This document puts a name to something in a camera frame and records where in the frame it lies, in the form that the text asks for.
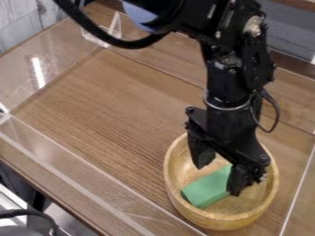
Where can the green rectangular block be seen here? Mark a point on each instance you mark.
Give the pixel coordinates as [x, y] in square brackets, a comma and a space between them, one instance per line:
[207, 189]

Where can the clear acrylic corner bracket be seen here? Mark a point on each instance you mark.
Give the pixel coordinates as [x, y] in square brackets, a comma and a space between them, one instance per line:
[114, 30]

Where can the brown wooden bowl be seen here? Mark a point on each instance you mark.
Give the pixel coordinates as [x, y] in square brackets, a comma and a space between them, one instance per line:
[235, 211]

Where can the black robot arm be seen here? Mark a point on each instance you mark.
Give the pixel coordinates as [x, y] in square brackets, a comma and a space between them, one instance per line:
[231, 33]

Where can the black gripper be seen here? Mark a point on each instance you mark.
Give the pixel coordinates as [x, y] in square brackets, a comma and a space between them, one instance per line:
[223, 129]

